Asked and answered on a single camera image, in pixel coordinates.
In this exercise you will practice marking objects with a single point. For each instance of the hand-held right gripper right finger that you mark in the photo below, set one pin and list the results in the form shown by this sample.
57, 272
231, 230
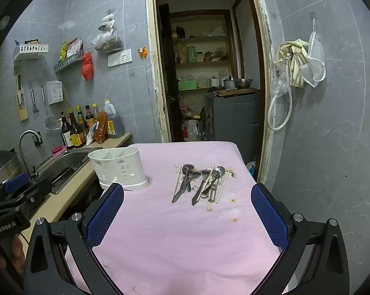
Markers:
269, 218

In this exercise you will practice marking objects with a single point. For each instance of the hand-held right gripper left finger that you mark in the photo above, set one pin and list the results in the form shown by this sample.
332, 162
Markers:
106, 218

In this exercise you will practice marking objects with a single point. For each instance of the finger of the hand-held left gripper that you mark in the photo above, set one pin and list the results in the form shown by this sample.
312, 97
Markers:
16, 182
36, 190

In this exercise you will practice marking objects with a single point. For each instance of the white plastic utensil holder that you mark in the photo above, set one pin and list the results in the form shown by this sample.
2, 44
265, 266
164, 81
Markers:
123, 167

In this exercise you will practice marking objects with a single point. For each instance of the steel kitchen tongs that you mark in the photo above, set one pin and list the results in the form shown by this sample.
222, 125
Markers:
181, 184

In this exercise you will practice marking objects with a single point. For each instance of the person's left hand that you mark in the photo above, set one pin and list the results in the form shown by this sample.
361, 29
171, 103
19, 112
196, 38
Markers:
17, 252

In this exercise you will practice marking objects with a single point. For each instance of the steel faucet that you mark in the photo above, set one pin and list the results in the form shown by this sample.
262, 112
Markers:
23, 147

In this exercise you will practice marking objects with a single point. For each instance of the beige kitchen countertop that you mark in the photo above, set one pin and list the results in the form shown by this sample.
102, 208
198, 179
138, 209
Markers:
77, 187

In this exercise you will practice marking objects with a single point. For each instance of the pink soap dish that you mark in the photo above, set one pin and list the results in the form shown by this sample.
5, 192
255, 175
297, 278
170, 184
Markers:
59, 150

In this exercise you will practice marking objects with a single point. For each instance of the steel kitchen sink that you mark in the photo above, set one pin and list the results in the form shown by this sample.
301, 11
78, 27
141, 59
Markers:
71, 159

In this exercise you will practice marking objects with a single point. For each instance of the blue white plastic bag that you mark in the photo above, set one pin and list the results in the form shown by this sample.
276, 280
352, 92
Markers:
251, 169

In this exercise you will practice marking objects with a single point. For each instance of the yellow label soy sauce bottle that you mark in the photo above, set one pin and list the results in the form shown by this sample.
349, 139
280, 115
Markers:
76, 138

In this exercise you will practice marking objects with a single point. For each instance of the metal mesh strainer ladle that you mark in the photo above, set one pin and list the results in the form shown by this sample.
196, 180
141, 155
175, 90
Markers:
51, 124

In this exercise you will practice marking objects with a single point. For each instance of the wooden cutting board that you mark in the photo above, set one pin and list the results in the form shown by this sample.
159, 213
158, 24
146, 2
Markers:
22, 110

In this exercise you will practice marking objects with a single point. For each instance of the pink floral tablecloth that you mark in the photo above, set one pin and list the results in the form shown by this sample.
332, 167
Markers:
178, 239

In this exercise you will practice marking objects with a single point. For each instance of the white blue packet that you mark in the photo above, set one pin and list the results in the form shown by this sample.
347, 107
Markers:
92, 133

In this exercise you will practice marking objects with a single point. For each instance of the metal peeler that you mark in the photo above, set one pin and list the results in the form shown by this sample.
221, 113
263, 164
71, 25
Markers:
34, 101

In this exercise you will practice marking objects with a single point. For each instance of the yellow cap dark sauce bottle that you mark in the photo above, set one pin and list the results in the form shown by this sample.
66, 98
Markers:
81, 119

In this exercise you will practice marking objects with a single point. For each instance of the orange seasoning packet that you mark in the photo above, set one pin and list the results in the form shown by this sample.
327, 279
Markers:
100, 129

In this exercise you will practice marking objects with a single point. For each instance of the red label dark sauce bottle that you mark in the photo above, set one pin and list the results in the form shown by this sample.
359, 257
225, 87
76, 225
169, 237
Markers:
89, 113

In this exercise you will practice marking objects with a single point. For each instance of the dark liquid plastic jug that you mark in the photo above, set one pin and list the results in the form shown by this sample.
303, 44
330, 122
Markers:
114, 123

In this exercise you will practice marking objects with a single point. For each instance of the white paper box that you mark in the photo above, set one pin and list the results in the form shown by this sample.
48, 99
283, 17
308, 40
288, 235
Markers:
54, 92

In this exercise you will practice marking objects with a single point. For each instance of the small yellow cap bottle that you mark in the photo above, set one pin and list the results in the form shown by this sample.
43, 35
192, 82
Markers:
94, 109

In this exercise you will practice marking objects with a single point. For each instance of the grey cabinet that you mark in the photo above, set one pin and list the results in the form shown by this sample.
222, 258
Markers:
234, 123

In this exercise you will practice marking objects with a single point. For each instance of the clear plastic bag red print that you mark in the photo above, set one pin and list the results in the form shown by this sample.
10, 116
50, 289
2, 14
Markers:
191, 130

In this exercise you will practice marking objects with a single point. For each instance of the brown wooden board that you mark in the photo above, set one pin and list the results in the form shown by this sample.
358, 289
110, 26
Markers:
237, 91

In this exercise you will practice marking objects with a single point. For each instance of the clear plastic wrap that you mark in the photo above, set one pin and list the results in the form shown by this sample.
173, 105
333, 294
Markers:
278, 86

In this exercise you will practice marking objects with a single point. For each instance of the steel mixing bowl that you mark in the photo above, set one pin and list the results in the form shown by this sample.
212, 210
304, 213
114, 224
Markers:
243, 83

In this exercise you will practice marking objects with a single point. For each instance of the yellow green seasoning packet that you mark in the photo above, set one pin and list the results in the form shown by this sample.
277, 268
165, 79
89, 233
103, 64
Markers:
63, 52

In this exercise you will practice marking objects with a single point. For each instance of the small steel pot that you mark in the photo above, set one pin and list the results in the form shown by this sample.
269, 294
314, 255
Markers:
228, 83

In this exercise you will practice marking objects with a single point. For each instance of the red seasoning packets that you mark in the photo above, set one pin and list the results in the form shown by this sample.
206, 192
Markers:
74, 47

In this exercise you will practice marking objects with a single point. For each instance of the green box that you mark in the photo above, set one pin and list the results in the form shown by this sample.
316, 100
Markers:
187, 85

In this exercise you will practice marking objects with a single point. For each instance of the cream rubber gloves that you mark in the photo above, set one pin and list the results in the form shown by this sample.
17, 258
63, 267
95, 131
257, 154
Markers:
295, 61

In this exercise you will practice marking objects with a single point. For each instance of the clear bag of dried herbs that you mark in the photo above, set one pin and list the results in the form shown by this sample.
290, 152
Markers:
108, 41

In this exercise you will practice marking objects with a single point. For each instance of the white mesh bag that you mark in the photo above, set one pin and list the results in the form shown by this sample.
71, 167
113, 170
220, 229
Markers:
316, 58

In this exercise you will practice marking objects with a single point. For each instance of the wooden storage shelf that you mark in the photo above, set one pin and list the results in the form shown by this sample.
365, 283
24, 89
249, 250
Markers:
200, 64

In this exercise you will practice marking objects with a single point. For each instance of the black range hood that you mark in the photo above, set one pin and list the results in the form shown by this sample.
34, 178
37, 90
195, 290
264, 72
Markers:
10, 6

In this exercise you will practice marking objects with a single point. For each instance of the green thermos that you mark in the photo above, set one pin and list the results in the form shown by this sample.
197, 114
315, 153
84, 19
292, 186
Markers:
191, 54

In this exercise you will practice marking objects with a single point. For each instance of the grey corner wall shelf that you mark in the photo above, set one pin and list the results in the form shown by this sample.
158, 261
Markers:
68, 63

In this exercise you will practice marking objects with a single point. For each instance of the white wall basket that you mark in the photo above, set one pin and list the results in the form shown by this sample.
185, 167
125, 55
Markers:
31, 50

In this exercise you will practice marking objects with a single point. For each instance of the wooden door frame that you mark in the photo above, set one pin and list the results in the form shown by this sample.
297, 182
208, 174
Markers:
264, 67

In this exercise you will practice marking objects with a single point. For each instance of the white wall switch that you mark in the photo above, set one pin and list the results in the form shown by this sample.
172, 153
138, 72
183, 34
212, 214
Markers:
113, 59

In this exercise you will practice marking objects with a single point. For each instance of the white wall socket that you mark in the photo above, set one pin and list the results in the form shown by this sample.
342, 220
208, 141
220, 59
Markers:
126, 57

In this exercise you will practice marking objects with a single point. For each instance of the orange wall plug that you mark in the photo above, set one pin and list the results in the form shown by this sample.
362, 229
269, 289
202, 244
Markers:
142, 52

